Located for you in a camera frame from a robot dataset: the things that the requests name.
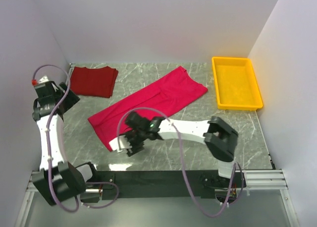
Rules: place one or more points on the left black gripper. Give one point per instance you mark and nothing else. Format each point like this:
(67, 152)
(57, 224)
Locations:
(71, 99)

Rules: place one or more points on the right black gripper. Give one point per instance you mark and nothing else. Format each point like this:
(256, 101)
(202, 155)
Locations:
(134, 149)

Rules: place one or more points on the pink t shirt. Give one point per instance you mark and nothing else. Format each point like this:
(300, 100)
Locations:
(170, 94)

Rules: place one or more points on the yellow plastic tray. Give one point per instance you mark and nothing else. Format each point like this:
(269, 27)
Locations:
(236, 86)

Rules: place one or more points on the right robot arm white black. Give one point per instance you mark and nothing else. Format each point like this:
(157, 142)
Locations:
(218, 136)

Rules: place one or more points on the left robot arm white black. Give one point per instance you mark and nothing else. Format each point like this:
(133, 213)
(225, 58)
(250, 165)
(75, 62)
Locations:
(57, 179)

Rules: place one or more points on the folded dark red t shirt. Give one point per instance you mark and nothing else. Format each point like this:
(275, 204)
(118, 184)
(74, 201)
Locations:
(96, 82)

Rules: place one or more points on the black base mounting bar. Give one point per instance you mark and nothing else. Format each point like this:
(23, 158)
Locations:
(155, 184)

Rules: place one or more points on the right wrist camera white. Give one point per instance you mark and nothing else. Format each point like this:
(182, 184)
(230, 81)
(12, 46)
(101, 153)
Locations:
(120, 144)

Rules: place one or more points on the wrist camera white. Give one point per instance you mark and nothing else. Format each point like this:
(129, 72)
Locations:
(120, 144)
(36, 82)

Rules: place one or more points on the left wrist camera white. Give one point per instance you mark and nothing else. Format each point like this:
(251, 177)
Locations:
(36, 82)

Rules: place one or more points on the aluminium frame rail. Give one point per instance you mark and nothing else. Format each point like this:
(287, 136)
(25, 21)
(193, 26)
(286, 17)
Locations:
(240, 181)

